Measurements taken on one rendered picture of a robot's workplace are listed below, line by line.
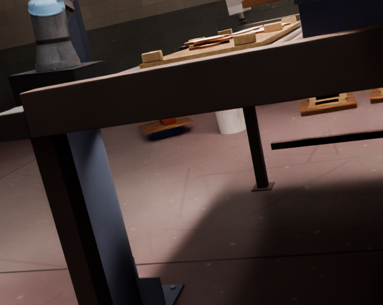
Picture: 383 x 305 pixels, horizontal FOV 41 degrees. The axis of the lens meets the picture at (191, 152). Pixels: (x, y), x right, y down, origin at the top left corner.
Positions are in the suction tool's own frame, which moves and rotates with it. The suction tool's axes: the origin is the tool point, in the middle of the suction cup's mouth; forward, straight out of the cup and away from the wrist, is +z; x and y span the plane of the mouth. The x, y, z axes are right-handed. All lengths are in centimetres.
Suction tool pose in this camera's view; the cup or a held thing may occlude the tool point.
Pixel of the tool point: (243, 24)
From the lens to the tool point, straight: 204.5
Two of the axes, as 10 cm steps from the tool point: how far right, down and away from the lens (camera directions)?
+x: -8.7, 1.4, 4.7
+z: 2.7, 9.3, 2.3
